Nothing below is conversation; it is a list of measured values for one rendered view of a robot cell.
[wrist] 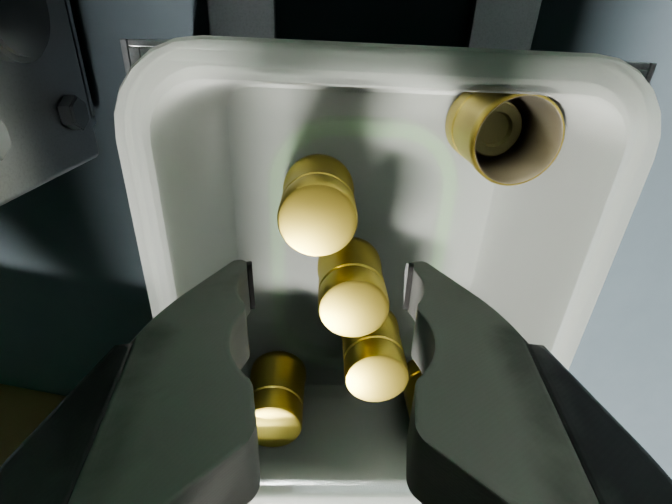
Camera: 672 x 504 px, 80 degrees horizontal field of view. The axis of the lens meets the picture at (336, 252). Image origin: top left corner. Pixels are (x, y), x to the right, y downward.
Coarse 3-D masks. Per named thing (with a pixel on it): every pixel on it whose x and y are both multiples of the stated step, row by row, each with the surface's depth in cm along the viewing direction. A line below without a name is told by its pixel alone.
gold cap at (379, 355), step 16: (368, 336) 22; (384, 336) 22; (352, 352) 21; (368, 352) 21; (384, 352) 20; (400, 352) 21; (352, 368) 21; (368, 368) 21; (384, 368) 21; (400, 368) 21; (352, 384) 21; (368, 384) 21; (384, 384) 21; (400, 384) 21; (368, 400) 22; (384, 400) 22
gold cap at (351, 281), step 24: (360, 240) 22; (336, 264) 20; (360, 264) 20; (336, 288) 18; (360, 288) 18; (384, 288) 19; (336, 312) 19; (360, 312) 19; (384, 312) 19; (360, 336) 20
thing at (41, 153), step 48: (0, 0) 10; (48, 0) 12; (0, 48) 10; (48, 48) 12; (0, 96) 10; (48, 96) 12; (0, 144) 10; (48, 144) 12; (96, 144) 15; (0, 192) 10
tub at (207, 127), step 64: (192, 64) 11; (256, 64) 12; (320, 64) 12; (384, 64) 12; (448, 64) 12; (512, 64) 12; (576, 64) 12; (128, 128) 12; (192, 128) 16; (256, 128) 19; (320, 128) 19; (384, 128) 19; (576, 128) 15; (640, 128) 13; (128, 192) 13; (192, 192) 16; (256, 192) 21; (384, 192) 21; (448, 192) 21; (512, 192) 20; (576, 192) 15; (640, 192) 14; (192, 256) 16; (256, 256) 22; (384, 256) 23; (448, 256) 23; (512, 256) 20; (576, 256) 15; (256, 320) 24; (320, 320) 25; (512, 320) 20; (576, 320) 16; (320, 384) 27; (320, 448) 23; (384, 448) 24
